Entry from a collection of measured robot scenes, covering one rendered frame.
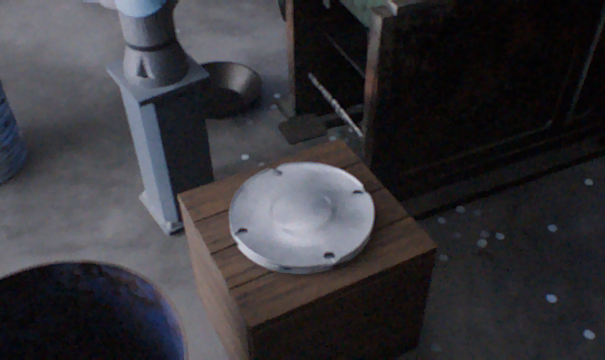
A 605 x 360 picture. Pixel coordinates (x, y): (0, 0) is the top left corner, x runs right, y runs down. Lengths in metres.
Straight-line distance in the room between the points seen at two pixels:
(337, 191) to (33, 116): 1.28
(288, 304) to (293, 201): 0.24
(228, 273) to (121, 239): 0.64
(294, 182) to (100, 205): 0.74
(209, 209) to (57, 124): 1.02
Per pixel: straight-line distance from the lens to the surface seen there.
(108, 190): 1.98
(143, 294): 1.14
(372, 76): 1.52
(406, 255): 1.28
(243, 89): 2.27
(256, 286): 1.22
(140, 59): 1.53
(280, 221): 1.29
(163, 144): 1.62
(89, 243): 1.85
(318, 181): 1.38
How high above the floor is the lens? 1.31
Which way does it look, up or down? 43 degrees down
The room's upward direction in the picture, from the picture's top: 2 degrees counter-clockwise
